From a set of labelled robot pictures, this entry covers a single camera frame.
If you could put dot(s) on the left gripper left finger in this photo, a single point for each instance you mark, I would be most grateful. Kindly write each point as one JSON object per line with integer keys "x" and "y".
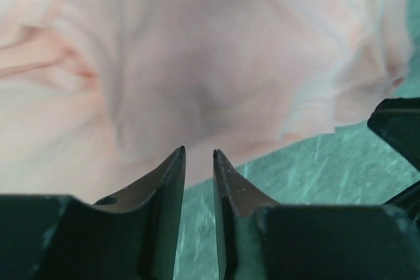
{"x": 130, "y": 234}

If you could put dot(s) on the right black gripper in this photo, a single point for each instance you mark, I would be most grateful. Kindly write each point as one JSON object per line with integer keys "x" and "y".
{"x": 396, "y": 121}

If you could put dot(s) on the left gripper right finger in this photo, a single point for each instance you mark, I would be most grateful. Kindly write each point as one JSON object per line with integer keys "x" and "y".
{"x": 259, "y": 238}

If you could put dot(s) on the pink t shirt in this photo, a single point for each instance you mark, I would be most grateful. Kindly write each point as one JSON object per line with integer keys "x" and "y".
{"x": 96, "y": 93}

